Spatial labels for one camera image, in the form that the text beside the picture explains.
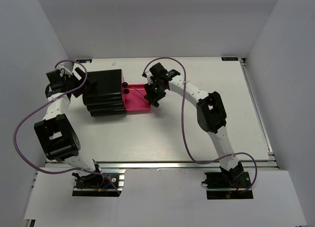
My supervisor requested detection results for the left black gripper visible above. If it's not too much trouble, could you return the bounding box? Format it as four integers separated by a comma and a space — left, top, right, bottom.
64, 68, 97, 98

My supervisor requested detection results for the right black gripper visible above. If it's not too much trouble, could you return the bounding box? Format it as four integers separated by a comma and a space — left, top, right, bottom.
144, 80, 166, 105

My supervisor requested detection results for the large green screwdriver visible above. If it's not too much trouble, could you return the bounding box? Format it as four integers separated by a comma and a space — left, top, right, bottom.
132, 86, 159, 108

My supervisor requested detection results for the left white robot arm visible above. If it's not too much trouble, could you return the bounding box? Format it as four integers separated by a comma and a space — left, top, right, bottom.
34, 63, 104, 187

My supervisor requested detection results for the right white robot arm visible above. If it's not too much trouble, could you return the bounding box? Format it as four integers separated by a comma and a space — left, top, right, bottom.
142, 63, 244, 187

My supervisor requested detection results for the black drawer cabinet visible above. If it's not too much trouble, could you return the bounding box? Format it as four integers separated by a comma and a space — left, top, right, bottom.
82, 69, 126, 117

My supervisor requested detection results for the blue label sticker left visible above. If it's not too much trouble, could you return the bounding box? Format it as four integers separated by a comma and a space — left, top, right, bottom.
76, 59, 92, 64

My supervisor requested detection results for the blue label sticker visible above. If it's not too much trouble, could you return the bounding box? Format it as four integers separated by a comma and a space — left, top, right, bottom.
221, 57, 239, 61
76, 59, 92, 64

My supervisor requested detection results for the blue label sticker right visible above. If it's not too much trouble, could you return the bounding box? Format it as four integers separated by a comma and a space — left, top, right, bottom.
221, 57, 239, 61

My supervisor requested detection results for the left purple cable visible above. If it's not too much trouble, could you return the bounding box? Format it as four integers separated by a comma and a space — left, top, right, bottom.
12, 59, 121, 195

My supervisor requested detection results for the purple cable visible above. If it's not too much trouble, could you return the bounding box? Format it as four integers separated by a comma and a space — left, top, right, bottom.
142, 57, 258, 194
12, 59, 121, 195

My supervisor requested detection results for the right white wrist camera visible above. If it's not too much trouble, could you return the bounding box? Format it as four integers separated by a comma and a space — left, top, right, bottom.
142, 71, 153, 84

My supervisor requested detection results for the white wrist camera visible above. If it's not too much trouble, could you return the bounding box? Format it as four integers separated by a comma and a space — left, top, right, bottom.
142, 71, 153, 84
55, 61, 73, 71

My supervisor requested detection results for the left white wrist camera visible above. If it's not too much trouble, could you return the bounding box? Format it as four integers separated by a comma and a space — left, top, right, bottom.
55, 61, 73, 71

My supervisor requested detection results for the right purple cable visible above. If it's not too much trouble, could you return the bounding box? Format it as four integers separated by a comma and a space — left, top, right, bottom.
142, 57, 258, 194

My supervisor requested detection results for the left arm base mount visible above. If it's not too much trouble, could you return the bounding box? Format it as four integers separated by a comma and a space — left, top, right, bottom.
72, 172, 122, 197

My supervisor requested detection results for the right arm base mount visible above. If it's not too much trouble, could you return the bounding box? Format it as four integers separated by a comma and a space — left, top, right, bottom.
201, 172, 253, 200

